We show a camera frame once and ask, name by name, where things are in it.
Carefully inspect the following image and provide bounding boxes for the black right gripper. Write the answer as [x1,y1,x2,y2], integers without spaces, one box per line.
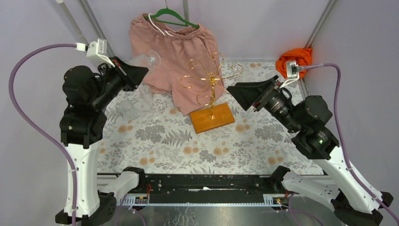
[227,75,303,133]

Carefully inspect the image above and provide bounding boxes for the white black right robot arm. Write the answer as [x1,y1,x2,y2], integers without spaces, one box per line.
[227,76,393,226]

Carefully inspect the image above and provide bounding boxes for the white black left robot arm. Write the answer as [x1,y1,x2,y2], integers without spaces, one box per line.
[55,56,149,226]

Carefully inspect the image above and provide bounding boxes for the orange wooden rack base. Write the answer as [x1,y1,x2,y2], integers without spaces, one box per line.
[189,103,235,134]

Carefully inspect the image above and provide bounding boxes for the pink shorts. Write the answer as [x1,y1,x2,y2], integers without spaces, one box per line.
[128,13,221,115]

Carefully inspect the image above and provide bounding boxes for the floral table mat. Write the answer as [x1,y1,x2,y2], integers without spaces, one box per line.
[96,61,325,175]

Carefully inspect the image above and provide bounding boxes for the orange cloth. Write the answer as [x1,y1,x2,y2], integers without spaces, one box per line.
[275,48,313,79]

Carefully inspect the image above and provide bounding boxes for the green clothes hanger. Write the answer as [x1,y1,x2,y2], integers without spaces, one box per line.
[144,7,200,29]

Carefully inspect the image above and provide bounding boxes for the gold wire glass rack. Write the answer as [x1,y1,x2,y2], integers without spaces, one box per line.
[180,52,244,111]

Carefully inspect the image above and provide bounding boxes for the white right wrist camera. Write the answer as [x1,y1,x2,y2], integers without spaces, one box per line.
[280,60,300,89]

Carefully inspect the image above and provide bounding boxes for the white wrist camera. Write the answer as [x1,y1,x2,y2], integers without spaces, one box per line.
[280,60,300,89]
[76,38,115,67]

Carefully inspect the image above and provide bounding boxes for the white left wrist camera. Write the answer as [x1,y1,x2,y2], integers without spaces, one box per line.
[76,38,115,67]

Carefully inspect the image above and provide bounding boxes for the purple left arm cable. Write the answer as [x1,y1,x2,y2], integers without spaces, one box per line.
[8,43,79,226]

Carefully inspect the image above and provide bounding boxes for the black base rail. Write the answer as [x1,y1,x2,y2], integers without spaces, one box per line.
[119,174,290,207]

